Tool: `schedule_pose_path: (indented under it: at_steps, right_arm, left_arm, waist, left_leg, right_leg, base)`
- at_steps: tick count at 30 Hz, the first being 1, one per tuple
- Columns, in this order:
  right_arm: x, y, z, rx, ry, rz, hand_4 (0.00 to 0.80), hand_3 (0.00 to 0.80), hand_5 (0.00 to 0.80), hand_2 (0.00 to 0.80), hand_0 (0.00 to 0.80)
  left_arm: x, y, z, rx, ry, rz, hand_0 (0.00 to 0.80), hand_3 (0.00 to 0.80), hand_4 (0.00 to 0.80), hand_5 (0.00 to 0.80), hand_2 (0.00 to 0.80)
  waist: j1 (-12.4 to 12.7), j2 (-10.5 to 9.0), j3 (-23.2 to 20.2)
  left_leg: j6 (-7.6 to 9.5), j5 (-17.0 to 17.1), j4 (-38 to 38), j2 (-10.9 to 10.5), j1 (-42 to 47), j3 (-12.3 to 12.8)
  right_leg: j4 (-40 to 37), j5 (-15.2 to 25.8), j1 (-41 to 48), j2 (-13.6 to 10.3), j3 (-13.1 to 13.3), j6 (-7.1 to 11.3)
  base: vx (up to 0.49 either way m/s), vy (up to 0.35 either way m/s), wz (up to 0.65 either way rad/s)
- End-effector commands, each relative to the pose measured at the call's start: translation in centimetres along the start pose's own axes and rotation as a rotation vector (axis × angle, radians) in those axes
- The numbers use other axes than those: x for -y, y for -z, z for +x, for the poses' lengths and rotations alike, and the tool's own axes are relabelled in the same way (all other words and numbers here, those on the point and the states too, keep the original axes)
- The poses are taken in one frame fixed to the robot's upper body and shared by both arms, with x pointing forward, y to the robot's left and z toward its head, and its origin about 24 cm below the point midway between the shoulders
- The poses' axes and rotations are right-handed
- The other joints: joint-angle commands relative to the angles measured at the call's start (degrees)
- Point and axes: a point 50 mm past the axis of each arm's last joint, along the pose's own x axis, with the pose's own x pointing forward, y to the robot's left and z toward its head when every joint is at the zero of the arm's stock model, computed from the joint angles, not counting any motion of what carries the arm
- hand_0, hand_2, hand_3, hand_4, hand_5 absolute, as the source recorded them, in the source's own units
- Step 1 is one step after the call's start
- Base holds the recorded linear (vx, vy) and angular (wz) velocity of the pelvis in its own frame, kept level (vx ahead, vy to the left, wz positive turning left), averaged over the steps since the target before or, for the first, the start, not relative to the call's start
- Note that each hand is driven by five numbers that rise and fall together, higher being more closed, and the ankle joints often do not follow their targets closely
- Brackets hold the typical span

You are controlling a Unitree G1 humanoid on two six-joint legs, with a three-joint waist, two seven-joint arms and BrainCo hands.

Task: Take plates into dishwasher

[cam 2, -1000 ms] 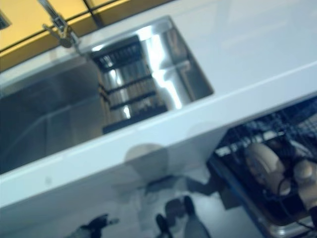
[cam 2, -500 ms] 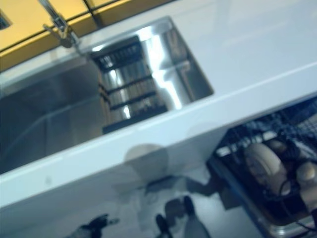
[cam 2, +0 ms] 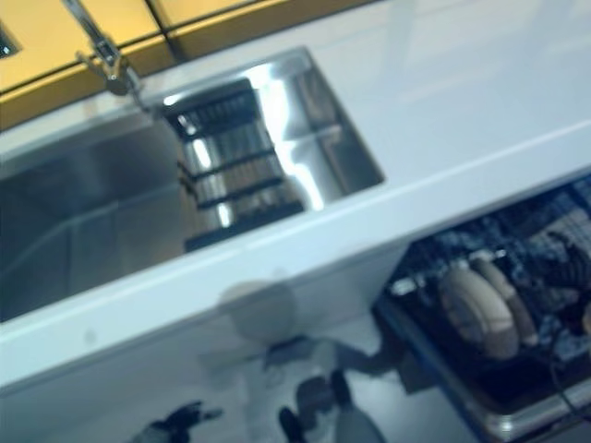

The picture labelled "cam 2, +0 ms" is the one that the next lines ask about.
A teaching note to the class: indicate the stainless steel sink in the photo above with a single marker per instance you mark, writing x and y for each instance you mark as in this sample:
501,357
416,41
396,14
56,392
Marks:
69,207

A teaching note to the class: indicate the dark robot torso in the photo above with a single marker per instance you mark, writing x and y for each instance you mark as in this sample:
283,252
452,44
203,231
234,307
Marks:
318,401

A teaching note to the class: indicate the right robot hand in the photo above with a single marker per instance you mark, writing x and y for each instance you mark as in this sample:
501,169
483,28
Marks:
565,258

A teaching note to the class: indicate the cream ceramic plate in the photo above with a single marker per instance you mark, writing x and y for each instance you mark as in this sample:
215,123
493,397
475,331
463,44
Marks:
475,314
512,295

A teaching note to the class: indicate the dishwasher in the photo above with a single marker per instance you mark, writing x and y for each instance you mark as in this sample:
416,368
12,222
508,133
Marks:
461,392

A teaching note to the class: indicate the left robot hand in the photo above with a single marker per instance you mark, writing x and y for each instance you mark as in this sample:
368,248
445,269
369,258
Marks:
180,422

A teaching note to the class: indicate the black dish rack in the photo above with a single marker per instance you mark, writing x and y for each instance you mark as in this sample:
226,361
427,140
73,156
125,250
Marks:
240,184

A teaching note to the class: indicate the chrome gooseneck faucet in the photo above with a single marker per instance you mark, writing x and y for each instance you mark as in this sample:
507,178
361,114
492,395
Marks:
101,51

